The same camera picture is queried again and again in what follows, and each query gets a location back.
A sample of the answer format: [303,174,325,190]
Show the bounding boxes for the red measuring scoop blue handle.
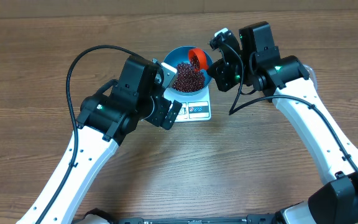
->
[188,48,209,72]

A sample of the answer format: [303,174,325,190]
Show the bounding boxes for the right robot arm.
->
[207,22,358,223]

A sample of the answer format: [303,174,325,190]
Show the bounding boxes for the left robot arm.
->
[18,127,119,224]

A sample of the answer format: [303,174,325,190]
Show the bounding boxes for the white digital kitchen scale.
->
[164,87,212,123]

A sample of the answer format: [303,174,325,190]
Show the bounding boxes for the red beans in bowl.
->
[172,62,205,93]

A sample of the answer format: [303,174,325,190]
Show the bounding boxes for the blue metal bowl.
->
[164,46,212,88]

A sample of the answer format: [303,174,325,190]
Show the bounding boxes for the clear plastic bean container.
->
[304,65,318,89]

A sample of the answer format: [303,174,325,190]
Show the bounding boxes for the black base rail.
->
[112,213,286,224]

